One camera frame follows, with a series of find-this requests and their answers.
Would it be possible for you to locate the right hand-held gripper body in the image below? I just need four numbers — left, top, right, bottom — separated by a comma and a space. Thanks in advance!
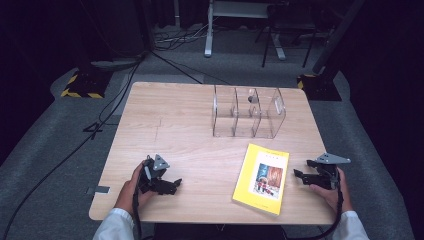
306, 152, 352, 191

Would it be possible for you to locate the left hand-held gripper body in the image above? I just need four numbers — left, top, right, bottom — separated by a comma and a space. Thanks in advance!
137, 153, 172, 196

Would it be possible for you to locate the yellow book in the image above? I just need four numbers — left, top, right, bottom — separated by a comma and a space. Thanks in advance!
231, 142, 291, 217

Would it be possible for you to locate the clear acrylic file rack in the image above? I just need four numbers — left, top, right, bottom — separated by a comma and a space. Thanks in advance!
211, 84, 287, 140

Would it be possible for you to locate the person's right hand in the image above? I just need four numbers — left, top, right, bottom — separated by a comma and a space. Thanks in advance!
308, 167, 355, 215

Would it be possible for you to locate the person's left hand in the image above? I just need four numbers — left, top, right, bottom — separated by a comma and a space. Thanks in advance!
114, 161, 158, 216

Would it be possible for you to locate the grey tape strip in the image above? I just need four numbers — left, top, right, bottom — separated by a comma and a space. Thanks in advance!
86, 185, 111, 196

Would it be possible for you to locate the black yellow striped stand base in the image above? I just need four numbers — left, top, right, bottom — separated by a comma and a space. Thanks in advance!
60, 69, 114, 100
296, 73, 343, 102

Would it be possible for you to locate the slanted metal stand pole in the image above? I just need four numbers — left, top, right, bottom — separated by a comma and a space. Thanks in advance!
311, 0, 366, 75

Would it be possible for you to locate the black chair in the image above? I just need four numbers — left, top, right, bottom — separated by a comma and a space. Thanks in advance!
254, 2, 318, 69

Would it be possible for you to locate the right hand-held gripper black cable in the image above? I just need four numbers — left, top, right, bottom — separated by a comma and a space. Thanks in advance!
289, 178, 345, 240

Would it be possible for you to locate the hand-held gripper black cable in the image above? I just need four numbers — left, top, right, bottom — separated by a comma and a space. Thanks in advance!
289, 178, 345, 240
132, 182, 144, 240

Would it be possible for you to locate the left hand-held gripper black cable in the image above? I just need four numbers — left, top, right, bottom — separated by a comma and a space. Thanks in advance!
132, 182, 144, 240

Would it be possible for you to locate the long black floor cable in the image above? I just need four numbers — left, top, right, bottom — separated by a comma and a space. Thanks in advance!
0, 54, 145, 240

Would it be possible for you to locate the thin black floor cable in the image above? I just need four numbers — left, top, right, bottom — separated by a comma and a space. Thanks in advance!
149, 49, 231, 86

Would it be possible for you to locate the bundle of floor cables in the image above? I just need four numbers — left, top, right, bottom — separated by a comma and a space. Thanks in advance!
153, 18, 216, 52

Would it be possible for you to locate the white desk frame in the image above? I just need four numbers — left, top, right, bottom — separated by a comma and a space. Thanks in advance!
203, 0, 287, 61

